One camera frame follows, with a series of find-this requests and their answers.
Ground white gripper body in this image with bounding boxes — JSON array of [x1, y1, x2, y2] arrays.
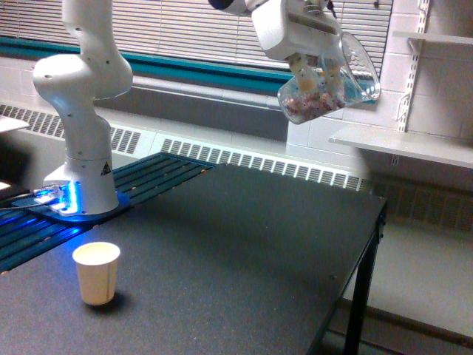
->
[[251, 0, 342, 61]]

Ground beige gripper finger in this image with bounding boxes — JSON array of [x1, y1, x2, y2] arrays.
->
[[321, 54, 342, 87], [288, 55, 316, 92]]

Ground clear plastic cup with candy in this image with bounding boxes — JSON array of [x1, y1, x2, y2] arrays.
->
[[277, 32, 381, 124]]

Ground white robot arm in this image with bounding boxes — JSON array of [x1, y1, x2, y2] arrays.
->
[[33, 1, 342, 217]]

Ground white window blinds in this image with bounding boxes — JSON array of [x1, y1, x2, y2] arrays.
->
[[0, 0, 392, 78]]

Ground white radiator vent cover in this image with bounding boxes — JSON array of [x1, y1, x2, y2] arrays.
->
[[0, 104, 370, 192]]

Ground teal window sill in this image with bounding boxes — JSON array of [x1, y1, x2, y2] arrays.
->
[[0, 35, 380, 105]]

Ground black table leg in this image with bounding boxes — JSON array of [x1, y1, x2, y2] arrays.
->
[[343, 203, 387, 354]]

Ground white paper cup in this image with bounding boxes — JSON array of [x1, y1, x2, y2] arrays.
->
[[72, 242, 120, 306]]

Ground white slotted shelf rail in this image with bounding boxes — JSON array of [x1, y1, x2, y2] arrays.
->
[[397, 0, 432, 133]]

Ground white upper wall shelf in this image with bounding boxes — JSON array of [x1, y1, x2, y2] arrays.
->
[[392, 31, 473, 47]]

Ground white wall shelf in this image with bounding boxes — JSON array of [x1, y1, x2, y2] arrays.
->
[[392, 31, 473, 47], [329, 125, 472, 169]]

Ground white lower wall shelf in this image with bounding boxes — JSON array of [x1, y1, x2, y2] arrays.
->
[[329, 125, 472, 169]]

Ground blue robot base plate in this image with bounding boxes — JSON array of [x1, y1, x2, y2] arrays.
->
[[12, 192, 131, 225]]

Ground black cable at base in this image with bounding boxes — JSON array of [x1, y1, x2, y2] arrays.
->
[[0, 190, 38, 212]]

